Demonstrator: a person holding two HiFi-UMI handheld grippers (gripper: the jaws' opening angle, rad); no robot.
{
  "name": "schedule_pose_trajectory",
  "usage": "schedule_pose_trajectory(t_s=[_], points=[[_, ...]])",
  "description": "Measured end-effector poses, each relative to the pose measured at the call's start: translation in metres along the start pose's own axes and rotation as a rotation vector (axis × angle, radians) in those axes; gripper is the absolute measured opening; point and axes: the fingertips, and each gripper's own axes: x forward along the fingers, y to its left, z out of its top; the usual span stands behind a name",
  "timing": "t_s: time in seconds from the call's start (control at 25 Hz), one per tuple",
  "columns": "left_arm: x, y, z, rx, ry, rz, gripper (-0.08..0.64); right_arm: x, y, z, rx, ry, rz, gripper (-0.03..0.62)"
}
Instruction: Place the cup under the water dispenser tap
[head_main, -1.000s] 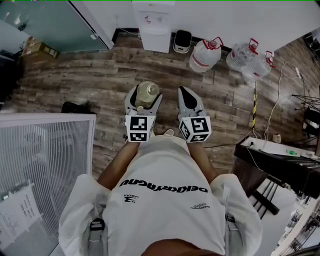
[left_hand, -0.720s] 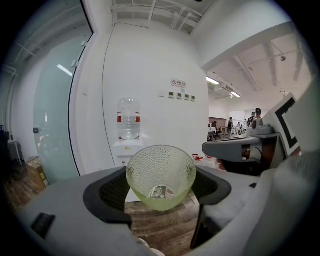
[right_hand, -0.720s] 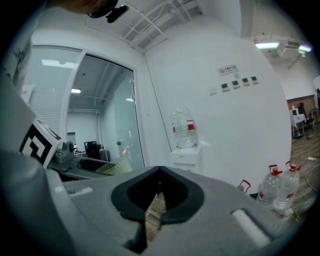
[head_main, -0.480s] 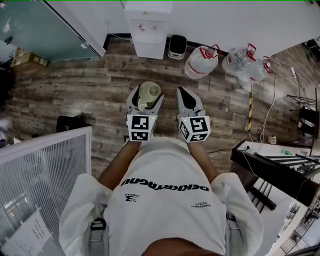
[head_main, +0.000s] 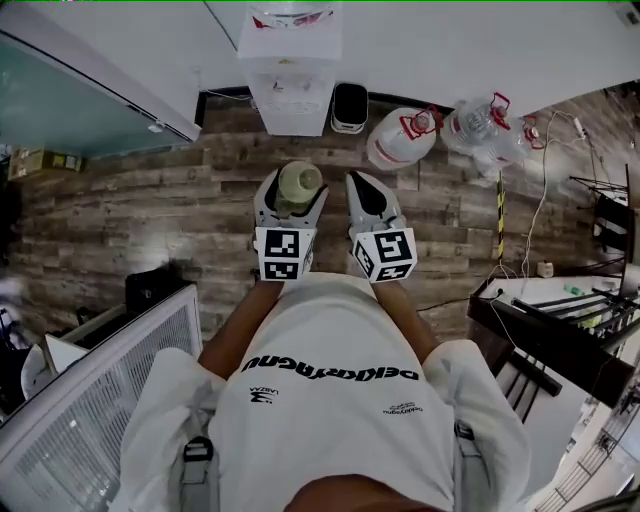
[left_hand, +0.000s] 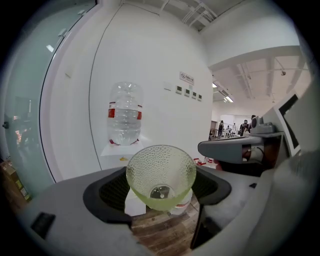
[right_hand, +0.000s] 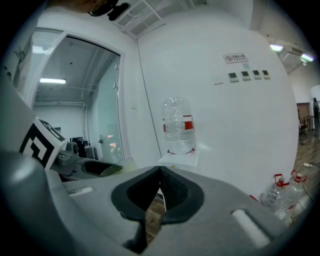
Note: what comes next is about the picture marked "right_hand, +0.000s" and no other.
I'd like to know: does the black head-worn camera mount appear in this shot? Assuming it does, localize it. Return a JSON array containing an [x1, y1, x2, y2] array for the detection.
[[87, 0, 130, 22]]

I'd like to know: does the thin grey wall cable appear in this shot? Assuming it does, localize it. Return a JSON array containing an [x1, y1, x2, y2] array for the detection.
[[136, 39, 162, 158]]

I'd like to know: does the white wall sign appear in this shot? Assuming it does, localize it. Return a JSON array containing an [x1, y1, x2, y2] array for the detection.
[[222, 52, 249, 65]]

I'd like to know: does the large clear water bottle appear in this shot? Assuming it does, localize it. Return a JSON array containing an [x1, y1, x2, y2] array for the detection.
[[161, 97, 197, 156]]

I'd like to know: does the clear water jug red handle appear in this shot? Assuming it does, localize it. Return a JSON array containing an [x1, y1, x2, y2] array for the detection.
[[274, 169, 309, 221], [261, 173, 291, 213]]

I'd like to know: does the long ceiling light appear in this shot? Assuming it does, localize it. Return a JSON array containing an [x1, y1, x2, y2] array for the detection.
[[39, 77, 67, 85]]

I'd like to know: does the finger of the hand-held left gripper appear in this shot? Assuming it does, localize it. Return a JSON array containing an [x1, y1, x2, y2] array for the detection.
[[80, 159, 118, 178]]

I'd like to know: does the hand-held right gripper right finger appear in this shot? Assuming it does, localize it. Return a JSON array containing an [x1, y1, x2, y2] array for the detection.
[[149, 165, 289, 256]]

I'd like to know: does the glass door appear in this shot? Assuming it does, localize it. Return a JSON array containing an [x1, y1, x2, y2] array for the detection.
[[96, 53, 125, 161]]

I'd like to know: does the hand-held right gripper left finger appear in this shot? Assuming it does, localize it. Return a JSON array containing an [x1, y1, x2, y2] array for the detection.
[[62, 165, 161, 254]]

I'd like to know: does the black computer monitor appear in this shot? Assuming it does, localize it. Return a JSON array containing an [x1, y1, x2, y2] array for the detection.
[[69, 136, 85, 151]]

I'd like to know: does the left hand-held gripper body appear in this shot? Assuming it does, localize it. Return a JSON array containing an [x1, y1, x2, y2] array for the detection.
[[19, 116, 84, 181]]

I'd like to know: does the ceiling air conditioner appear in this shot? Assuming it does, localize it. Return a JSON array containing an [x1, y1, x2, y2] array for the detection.
[[281, 46, 309, 67]]

